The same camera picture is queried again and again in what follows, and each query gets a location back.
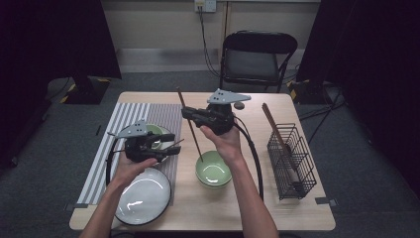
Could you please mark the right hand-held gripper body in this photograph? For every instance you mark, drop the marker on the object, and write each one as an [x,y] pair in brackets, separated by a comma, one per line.
[219,119]

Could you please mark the large white ribbed plate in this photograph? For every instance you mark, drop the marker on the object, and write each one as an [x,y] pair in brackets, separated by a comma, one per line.
[148,201]

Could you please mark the white wall socket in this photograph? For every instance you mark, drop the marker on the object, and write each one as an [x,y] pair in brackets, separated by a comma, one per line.
[205,5]

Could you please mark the person's right hand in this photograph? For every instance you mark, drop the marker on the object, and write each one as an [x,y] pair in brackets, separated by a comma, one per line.
[226,147]

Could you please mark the black stand base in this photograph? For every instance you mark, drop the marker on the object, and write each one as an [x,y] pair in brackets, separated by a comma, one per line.
[84,94]
[307,95]

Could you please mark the small black floor tape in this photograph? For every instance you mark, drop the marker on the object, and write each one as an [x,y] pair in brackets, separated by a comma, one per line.
[98,130]

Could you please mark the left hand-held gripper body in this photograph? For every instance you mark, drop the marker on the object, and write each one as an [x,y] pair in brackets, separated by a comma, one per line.
[138,148]

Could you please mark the black folding chair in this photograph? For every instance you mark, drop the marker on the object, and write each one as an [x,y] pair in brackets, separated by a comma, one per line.
[257,43]

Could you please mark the black curtain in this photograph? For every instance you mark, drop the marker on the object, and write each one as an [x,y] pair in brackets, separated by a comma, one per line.
[49,39]
[379,66]

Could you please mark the person's left hand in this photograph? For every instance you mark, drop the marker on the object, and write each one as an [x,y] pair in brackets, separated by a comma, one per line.
[132,172]

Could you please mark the small white plate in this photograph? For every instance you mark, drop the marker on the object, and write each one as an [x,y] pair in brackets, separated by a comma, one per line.
[167,130]

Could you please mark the green ceramic bowl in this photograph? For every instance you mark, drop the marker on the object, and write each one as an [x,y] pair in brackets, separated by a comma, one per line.
[155,128]
[214,187]
[213,172]

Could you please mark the grey tape strip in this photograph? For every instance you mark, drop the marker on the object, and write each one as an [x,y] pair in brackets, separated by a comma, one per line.
[325,201]
[76,206]

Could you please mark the dark round table grommet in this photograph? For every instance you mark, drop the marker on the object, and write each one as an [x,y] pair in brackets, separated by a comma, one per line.
[240,106]

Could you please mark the grey white striped placemat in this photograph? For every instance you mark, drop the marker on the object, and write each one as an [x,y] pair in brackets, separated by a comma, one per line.
[132,112]

